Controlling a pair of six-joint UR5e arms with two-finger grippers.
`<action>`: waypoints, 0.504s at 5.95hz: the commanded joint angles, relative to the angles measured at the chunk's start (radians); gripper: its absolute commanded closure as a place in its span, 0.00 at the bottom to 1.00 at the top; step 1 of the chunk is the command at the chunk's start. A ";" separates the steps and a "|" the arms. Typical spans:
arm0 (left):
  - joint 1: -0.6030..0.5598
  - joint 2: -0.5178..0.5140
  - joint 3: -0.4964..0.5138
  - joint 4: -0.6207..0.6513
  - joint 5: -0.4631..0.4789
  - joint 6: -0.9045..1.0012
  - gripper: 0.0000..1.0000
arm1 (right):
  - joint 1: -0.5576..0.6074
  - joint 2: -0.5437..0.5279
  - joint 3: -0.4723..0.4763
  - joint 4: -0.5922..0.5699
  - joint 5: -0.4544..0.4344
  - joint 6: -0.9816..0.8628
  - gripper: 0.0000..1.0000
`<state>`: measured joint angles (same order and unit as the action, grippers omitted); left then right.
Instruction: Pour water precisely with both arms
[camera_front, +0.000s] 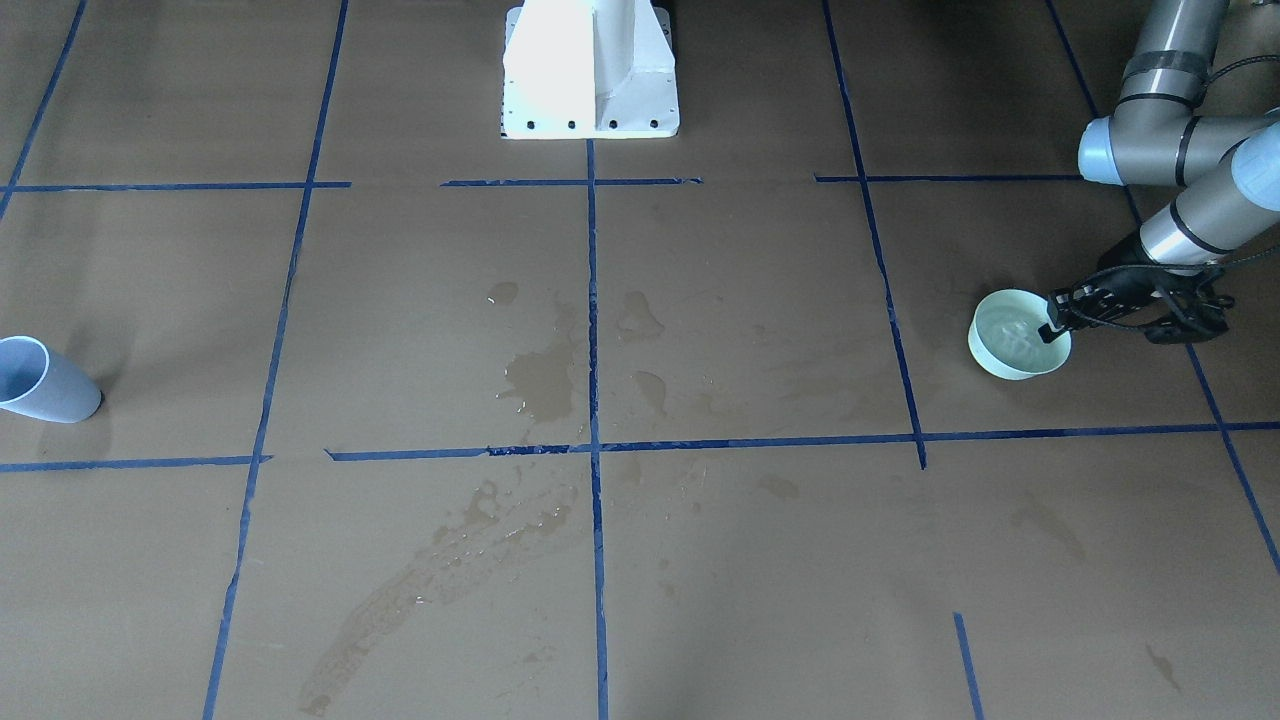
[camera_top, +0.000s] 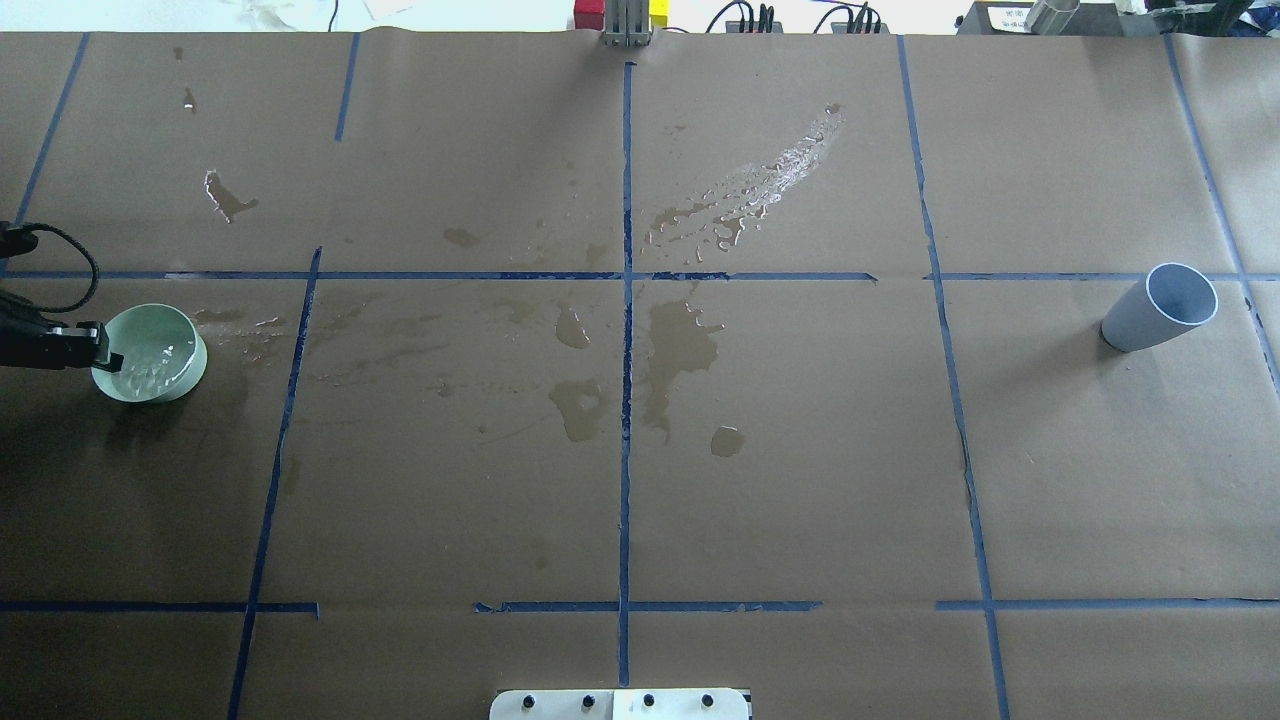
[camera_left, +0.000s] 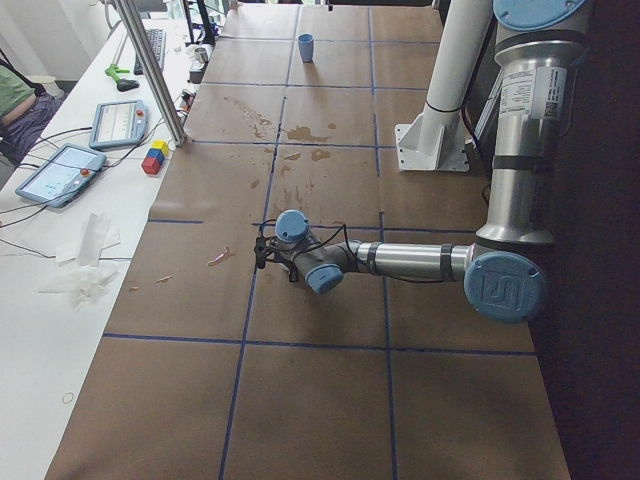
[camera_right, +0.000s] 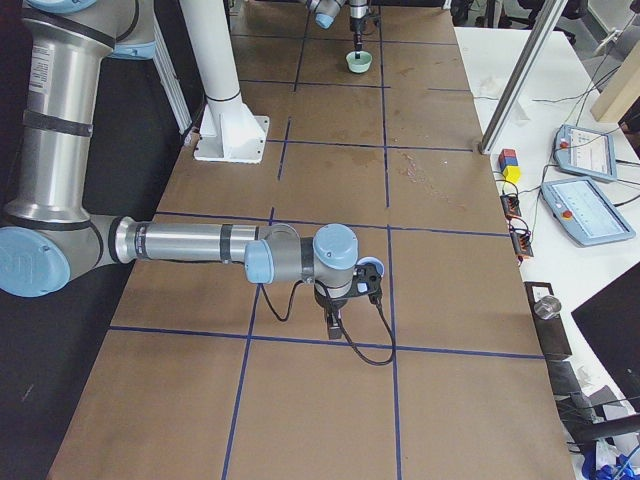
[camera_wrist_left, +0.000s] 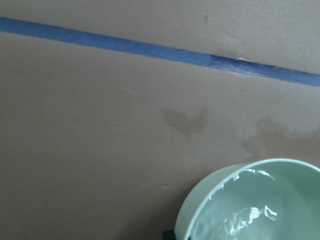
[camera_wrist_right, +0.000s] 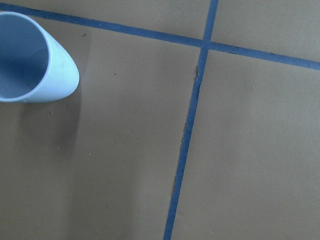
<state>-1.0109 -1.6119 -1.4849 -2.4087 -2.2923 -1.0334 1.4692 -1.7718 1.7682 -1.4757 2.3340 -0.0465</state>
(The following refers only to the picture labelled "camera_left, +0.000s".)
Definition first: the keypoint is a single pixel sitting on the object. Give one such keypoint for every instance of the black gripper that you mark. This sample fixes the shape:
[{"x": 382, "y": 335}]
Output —
[{"x": 293, "y": 271}]

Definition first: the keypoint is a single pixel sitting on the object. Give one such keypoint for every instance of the light blue cup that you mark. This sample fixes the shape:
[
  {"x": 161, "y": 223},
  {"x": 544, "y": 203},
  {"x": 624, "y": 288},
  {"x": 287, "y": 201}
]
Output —
[{"x": 305, "y": 43}]

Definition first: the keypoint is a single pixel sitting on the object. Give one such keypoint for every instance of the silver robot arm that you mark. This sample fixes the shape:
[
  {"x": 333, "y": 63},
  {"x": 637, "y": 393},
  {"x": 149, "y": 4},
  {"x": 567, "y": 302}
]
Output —
[{"x": 539, "y": 45}]

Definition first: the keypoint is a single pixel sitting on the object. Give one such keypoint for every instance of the red blue yellow blocks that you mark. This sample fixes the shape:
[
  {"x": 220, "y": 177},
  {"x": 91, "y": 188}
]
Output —
[{"x": 155, "y": 157}]

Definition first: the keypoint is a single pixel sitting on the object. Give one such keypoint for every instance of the crumpled white tissue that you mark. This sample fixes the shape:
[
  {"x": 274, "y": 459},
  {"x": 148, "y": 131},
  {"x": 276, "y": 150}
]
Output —
[{"x": 81, "y": 275}]

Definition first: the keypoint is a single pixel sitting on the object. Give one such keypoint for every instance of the far teach pendant tablet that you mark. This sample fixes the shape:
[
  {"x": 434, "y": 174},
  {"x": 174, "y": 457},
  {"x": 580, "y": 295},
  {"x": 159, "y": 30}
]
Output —
[{"x": 118, "y": 124}]

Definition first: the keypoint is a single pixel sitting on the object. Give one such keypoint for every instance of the teach pendant tablet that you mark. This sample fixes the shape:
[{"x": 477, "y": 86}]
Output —
[
  {"x": 63, "y": 176},
  {"x": 118, "y": 124}
]

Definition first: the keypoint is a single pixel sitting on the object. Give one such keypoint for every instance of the small metal cup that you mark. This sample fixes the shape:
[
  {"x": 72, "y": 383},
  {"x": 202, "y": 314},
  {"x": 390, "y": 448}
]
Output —
[{"x": 201, "y": 55}]

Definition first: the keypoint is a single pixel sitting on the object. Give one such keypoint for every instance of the near teach pendant tablet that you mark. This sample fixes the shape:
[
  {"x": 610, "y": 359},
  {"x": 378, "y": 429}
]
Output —
[{"x": 63, "y": 176}]

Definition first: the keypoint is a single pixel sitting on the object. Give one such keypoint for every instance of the black keyboard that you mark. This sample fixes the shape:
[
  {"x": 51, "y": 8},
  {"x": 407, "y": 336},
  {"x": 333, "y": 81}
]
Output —
[{"x": 157, "y": 42}]

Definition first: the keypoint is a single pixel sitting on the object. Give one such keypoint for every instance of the aluminium frame post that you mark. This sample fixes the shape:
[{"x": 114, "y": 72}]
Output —
[{"x": 135, "y": 28}]

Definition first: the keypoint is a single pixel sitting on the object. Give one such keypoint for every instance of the white pedestal column base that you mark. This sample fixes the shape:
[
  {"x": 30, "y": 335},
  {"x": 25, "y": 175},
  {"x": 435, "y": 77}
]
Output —
[{"x": 434, "y": 141}]

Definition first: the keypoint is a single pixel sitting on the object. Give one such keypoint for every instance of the green handled tool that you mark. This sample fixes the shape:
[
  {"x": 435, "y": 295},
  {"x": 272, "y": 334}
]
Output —
[{"x": 122, "y": 84}]

